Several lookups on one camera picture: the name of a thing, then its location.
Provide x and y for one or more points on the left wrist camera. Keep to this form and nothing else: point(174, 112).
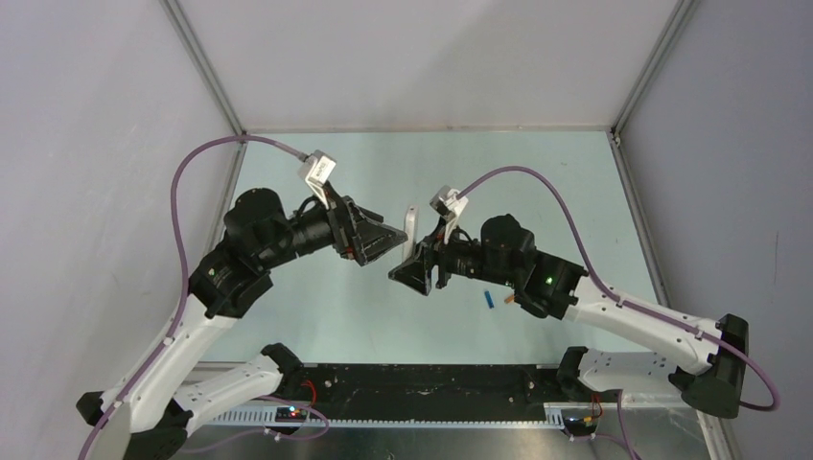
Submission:
point(315, 173)

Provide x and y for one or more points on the right controller board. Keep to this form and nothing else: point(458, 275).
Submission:
point(580, 422)

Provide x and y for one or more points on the left controller board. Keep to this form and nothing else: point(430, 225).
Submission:
point(290, 414)

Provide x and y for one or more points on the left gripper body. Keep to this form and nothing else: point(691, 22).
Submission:
point(341, 234)

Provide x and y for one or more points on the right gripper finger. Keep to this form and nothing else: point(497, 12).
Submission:
point(415, 274)
point(422, 253)

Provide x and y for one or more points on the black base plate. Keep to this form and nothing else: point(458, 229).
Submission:
point(443, 393)

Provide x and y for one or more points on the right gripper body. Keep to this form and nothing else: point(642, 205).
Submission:
point(449, 257)

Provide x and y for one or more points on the white remote control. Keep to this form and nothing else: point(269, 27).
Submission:
point(410, 228)

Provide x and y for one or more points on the controller board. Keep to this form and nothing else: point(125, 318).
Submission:
point(290, 414)
point(580, 422)

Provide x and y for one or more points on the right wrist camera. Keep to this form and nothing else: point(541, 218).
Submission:
point(449, 204)

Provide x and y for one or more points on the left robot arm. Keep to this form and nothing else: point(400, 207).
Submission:
point(159, 409)

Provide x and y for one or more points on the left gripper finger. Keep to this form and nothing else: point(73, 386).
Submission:
point(374, 241)
point(368, 223)

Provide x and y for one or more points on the blue battery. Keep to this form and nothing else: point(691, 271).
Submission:
point(489, 299)

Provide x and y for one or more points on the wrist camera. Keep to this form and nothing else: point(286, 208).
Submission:
point(449, 204)
point(315, 173)

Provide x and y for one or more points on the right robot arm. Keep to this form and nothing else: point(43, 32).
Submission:
point(692, 357)

